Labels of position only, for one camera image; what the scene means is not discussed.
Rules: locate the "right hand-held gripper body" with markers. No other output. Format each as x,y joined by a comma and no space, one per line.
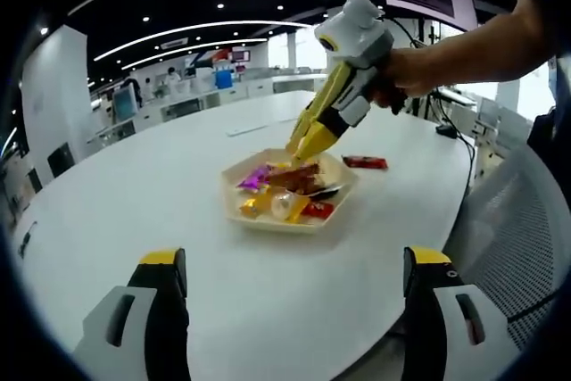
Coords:
357,33

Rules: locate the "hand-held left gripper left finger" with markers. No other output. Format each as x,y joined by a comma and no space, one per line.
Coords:
134,332

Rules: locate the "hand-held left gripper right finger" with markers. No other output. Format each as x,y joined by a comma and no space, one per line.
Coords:
441,332

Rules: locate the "beige hexagonal tray container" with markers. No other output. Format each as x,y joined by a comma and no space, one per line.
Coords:
343,176

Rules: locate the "black food packet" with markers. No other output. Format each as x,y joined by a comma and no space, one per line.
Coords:
328,192

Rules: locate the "large red food packet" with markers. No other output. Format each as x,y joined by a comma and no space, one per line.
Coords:
294,178

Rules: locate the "small red food packet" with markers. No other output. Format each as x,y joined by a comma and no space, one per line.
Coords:
317,210

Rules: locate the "purple food packet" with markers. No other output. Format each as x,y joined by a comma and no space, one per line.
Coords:
253,179

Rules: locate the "gold food candy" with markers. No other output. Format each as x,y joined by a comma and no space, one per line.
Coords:
254,208

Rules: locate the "person's right hand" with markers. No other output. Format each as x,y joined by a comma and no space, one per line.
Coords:
410,73

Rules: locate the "black computer mouse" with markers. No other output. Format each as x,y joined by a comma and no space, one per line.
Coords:
446,131

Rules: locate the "laptop on stand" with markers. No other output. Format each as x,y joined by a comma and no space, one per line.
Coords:
455,96

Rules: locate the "white mesh office chair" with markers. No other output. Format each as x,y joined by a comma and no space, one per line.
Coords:
504,238

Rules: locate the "blue storage box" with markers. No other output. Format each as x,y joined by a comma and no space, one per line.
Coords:
223,80

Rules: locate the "white counter row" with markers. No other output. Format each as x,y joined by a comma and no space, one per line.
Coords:
214,102

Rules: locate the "black office chair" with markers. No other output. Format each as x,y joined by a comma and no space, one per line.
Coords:
60,161

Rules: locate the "person's dark shirt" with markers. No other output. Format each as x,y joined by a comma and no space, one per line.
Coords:
551,135

